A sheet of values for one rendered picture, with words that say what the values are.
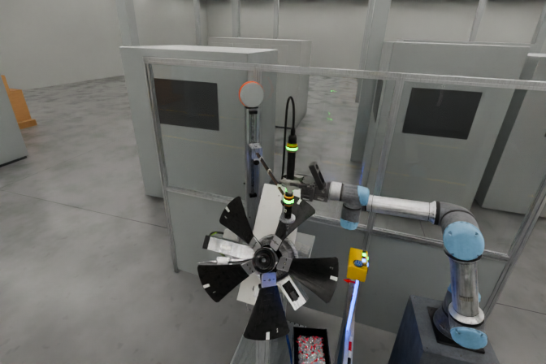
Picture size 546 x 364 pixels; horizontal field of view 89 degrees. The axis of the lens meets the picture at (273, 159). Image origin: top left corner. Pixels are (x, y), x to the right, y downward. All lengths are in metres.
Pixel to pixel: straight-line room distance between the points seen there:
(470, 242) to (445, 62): 2.78
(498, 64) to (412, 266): 2.43
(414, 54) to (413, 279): 2.37
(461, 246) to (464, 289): 0.20
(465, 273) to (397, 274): 1.13
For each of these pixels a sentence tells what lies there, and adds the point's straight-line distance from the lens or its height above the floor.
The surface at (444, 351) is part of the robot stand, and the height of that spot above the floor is 1.00.
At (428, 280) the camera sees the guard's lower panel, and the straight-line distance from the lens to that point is 2.42.
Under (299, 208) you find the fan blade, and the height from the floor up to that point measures 1.42.
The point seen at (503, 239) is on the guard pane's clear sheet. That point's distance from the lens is 2.28.
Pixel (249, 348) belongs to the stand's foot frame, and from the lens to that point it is 2.52.
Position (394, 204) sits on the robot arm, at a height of 1.58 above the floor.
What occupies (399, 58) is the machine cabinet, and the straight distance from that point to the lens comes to 3.64.
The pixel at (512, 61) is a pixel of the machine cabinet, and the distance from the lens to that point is 3.93.
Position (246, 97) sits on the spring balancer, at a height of 1.87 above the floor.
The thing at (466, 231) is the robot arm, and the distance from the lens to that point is 1.17.
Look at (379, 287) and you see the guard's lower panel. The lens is 2.47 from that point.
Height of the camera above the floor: 2.21
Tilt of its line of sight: 24 degrees down
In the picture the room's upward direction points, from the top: 2 degrees clockwise
